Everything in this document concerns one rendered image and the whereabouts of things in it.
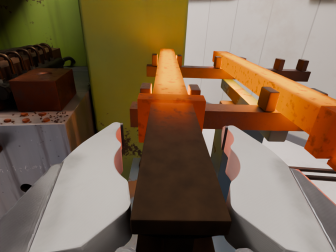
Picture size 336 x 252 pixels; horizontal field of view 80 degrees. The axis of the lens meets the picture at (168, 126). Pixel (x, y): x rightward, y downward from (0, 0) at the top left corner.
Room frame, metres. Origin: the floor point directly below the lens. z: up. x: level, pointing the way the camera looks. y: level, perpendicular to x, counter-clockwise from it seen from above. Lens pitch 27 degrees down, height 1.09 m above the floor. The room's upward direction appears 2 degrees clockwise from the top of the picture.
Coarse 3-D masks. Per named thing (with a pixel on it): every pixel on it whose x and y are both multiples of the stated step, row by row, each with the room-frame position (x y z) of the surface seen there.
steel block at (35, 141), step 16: (80, 80) 0.63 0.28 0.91; (80, 96) 0.48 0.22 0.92; (0, 112) 0.37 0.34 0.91; (16, 112) 0.37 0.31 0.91; (32, 112) 0.38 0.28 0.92; (48, 112) 0.38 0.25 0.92; (64, 112) 0.38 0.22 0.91; (80, 112) 0.44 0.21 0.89; (0, 128) 0.32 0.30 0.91; (16, 128) 0.32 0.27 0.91; (32, 128) 0.32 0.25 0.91; (48, 128) 0.33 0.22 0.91; (64, 128) 0.33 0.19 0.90; (80, 128) 0.41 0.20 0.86; (0, 144) 0.31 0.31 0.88; (16, 144) 0.32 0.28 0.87; (32, 144) 0.32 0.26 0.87; (48, 144) 0.33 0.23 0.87; (64, 144) 0.33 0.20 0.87; (0, 160) 0.31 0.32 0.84; (16, 160) 0.32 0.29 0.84; (32, 160) 0.32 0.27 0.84; (16, 176) 0.32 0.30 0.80; (32, 176) 0.32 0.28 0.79; (0, 192) 0.31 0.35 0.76; (16, 192) 0.31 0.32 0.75; (0, 208) 0.31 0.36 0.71
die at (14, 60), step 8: (8, 48) 0.72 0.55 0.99; (40, 48) 0.73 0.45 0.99; (56, 48) 0.76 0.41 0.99; (8, 56) 0.54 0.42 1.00; (24, 56) 0.57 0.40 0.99; (32, 56) 0.58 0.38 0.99; (40, 56) 0.61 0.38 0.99; (48, 56) 0.67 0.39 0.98; (56, 56) 0.74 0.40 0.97; (0, 64) 0.46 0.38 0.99; (8, 64) 0.46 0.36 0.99; (16, 64) 0.48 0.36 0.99; (24, 64) 0.52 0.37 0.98; (8, 72) 0.44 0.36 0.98; (16, 72) 0.47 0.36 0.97; (0, 104) 0.38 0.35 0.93; (8, 104) 0.41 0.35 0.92
